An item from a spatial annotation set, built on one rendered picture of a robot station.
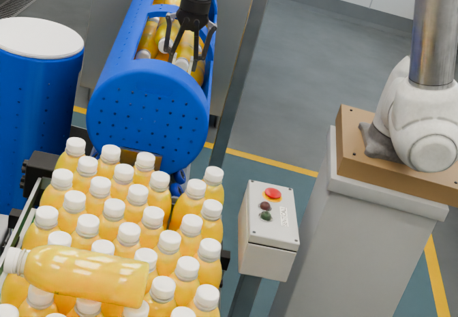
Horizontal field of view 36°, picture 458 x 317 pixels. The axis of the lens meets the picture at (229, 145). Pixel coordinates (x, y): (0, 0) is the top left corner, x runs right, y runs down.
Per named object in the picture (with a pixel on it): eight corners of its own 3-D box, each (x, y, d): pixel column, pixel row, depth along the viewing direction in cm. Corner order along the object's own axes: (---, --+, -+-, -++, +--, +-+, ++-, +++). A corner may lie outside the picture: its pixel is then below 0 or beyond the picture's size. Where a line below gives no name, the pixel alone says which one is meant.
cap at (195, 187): (185, 195, 143) (186, 188, 142) (187, 185, 146) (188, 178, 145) (203, 200, 143) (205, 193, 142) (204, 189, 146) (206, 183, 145)
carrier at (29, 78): (18, 307, 233) (67, 263, 257) (47, 69, 191) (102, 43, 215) (-51, 271, 239) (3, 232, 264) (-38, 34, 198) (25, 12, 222)
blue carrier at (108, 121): (207, 54, 248) (225, -23, 234) (194, 189, 171) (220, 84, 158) (127, 37, 245) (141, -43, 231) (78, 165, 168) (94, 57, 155)
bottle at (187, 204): (159, 268, 150) (176, 197, 141) (163, 248, 156) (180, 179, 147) (191, 275, 150) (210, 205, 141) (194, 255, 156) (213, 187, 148)
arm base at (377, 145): (415, 133, 206) (422, 116, 203) (430, 172, 186) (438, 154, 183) (356, 118, 204) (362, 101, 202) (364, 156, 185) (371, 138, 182)
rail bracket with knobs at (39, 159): (67, 193, 166) (72, 157, 161) (60, 210, 160) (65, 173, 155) (24, 185, 165) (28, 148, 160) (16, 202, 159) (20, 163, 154)
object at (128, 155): (153, 195, 169) (163, 152, 163) (152, 201, 167) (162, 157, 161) (112, 187, 168) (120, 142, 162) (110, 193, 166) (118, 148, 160)
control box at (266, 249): (281, 224, 158) (293, 187, 153) (286, 283, 140) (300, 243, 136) (237, 215, 157) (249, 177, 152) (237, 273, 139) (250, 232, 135)
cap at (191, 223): (204, 232, 133) (206, 225, 133) (189, 238, 131) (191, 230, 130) (191, 221, 136) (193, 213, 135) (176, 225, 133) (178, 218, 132)
